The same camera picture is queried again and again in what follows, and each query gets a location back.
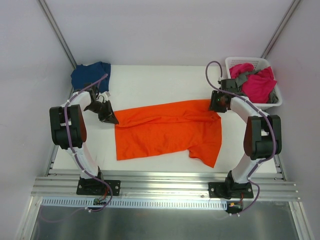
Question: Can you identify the white slotted cable duct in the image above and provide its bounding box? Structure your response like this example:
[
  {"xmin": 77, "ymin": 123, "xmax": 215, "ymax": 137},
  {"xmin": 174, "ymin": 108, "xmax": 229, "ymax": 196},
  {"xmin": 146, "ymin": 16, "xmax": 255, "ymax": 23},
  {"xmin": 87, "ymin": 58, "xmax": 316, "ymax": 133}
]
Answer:
[{"xmin": 41, "ymin": 197, "xmax": 227, "ymax": 211}]

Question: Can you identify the left corner aluminium post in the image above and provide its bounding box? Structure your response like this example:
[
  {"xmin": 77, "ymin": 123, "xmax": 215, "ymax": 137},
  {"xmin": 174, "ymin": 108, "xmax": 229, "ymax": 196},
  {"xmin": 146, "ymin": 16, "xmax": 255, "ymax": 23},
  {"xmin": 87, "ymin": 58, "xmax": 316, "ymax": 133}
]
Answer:
[{"xmin": 36, "ymin": 0, "xmax": 77, "ymax": 69}]

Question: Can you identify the pink t shirt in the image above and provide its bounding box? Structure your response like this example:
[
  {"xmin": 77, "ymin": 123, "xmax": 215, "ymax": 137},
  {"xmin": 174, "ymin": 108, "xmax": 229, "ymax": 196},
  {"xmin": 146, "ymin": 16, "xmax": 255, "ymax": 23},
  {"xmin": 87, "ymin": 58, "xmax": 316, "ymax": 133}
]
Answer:
[{"xmin": 229, "ymin": 62, "xmax": 278, "ymax": 104}]

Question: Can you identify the white plastic basket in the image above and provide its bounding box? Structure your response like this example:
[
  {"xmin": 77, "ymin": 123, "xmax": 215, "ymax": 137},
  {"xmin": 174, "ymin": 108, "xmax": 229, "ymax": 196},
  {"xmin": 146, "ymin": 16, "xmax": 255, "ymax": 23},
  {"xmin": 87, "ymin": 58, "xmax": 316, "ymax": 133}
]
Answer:
[{"xmin": 225, "ymin": 56, "xmax": 283, "ymax": 110}]

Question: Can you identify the right corner aluminium post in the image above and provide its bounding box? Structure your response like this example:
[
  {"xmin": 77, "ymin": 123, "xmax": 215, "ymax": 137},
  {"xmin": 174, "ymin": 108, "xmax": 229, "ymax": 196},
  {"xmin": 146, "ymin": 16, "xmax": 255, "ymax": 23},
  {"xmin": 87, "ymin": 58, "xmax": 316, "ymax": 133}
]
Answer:
[{"xmin": 260, "ymin": 0, "xmax": 303, "ymax": 59}]

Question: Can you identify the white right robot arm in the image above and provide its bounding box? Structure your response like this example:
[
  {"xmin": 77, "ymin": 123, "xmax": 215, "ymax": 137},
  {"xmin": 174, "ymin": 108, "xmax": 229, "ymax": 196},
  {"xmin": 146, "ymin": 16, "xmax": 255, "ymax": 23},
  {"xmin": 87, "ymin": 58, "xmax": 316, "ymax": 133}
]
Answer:
[{"xmin": 208, "ymin": 79, "xmax": 282, "ymax": 200}]

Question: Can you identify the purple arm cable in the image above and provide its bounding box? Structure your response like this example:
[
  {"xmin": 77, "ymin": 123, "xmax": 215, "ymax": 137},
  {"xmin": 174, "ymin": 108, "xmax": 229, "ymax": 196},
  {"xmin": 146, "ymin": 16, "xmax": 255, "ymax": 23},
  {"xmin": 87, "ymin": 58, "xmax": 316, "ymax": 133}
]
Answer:
[
  {"xmin": 205, "ymin": 60, "xmax": 278, "ymax": 221},
  {"xmin": 39, "ymin": 73, "xmax": 113, "ymax": 223}
]

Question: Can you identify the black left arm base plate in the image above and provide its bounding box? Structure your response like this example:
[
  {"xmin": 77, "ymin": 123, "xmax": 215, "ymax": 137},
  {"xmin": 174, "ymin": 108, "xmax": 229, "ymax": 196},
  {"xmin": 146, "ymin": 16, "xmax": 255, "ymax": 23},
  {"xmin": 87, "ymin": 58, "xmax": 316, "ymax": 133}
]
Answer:
[{"xmin": 76, "ymin": 178, "xmax": 121, "ymax": 196}]

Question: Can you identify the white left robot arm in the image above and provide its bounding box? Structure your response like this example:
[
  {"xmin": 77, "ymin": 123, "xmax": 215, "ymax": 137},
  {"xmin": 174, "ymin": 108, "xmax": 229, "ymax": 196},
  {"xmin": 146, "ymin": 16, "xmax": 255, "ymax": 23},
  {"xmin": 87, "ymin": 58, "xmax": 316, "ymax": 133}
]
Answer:
[{"xmin": 49, "ymin": 83, "xmax": 121, "ymax": 197}]

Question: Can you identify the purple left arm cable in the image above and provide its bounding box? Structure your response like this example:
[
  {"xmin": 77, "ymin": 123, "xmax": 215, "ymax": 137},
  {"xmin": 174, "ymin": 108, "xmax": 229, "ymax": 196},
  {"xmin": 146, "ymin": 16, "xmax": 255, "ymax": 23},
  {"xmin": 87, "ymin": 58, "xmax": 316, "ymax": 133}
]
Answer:
[{"xmin": 39, "ymin": 73, "xmax": 113, "ymax": 223}]

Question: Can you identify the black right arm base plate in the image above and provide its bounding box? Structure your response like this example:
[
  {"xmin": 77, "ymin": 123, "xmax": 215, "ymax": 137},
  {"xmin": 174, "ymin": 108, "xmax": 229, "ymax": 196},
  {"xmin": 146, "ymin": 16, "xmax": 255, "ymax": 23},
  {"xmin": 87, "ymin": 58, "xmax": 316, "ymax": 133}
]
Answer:
[{"xmin": 208, "ymin": 182, "xmax": 254, "ymax": 200}]

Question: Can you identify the corner aluminium post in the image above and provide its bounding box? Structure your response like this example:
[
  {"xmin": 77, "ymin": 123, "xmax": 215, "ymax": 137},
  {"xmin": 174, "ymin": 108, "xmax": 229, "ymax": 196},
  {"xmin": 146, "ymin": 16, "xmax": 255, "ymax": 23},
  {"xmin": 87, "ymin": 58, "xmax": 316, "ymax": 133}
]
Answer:
[
  {"xmin": 260, "ymin": 0, "xmax": 303, "ymax": 59},
  {"xmin": 36, "ymin": 0, "xmax": 77, "ymax": 69}
]

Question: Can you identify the aluminium front mounting rail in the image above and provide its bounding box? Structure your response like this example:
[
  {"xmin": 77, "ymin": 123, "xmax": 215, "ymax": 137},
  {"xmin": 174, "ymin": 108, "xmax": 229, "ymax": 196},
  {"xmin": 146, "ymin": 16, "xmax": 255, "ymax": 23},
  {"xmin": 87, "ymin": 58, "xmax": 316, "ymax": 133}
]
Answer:
[{"xmin": 31, "ymin": 169, "xmax": 302, "ymax": 202}]

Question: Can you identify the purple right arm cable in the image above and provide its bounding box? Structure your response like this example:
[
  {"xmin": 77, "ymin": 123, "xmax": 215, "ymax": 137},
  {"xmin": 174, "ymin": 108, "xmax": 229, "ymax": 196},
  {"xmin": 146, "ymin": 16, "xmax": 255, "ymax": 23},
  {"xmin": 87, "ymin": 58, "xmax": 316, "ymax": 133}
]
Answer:
[{"xmin": 205, "ymin": 60, "xmax": 278, "ymax": 221}]

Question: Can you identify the orange t shirt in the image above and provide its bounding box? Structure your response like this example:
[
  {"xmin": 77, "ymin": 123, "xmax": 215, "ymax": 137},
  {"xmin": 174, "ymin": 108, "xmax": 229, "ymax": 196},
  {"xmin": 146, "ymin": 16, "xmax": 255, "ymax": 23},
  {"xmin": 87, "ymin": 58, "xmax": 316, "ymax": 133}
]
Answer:
[{"xmin": 115, "ymin": 99, "xmax": 223, "ymax": 168}]

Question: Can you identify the grey t shirt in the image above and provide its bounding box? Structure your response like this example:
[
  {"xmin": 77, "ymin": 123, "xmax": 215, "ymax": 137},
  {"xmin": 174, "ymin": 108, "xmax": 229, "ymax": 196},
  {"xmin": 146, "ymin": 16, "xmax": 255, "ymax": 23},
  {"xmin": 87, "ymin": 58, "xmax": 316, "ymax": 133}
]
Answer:
[{"xmin": 231, "ymin": 69, "xmax": 279, "ymax": 104}]

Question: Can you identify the blue folded t shirt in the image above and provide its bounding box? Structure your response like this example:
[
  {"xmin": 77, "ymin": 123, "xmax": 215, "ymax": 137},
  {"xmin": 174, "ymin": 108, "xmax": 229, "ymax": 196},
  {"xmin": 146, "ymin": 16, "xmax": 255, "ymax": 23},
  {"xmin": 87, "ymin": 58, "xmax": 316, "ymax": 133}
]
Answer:
[{"xmin": 70, "ymin": 61, "xmax": 112, "ymax": 93}]

